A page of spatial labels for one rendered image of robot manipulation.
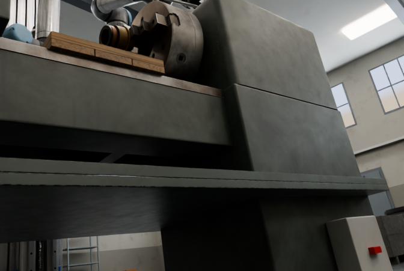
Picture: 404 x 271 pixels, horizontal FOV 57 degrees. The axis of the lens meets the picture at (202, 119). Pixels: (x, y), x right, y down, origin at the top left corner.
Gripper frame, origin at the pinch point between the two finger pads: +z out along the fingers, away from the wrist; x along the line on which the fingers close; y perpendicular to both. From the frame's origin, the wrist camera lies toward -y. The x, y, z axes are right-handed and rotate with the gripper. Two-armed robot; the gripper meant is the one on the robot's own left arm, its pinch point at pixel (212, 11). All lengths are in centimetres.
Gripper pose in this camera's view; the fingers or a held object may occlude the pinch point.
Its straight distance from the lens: 171.1
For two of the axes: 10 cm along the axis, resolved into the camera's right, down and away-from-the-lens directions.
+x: 3.6, -8.1, -4.6
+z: 5.6, 5.8, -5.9
